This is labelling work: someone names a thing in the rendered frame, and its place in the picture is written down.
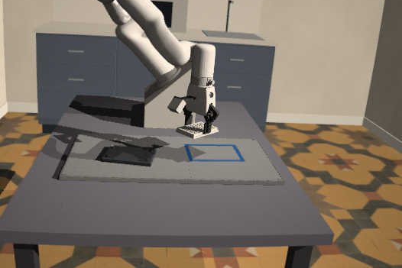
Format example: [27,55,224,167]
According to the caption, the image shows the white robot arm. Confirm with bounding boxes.
[98,0,216,114]

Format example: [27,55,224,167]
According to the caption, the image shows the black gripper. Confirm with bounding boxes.
[183,83,219,134]

